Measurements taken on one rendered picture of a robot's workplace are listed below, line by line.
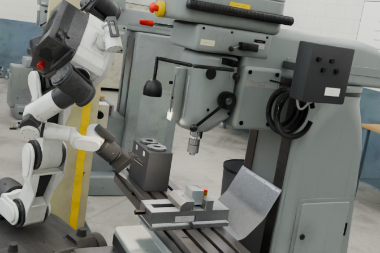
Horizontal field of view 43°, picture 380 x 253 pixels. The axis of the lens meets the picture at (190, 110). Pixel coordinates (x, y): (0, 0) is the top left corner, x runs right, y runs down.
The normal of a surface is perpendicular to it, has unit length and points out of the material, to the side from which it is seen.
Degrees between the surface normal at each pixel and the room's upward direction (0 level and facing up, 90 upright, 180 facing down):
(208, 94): 90
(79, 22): 58
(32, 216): 103
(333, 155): 88
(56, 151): 80
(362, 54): 90
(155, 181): 90
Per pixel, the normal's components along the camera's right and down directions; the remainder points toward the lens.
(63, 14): 0.65, -0.32
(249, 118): 0.43, 0.23
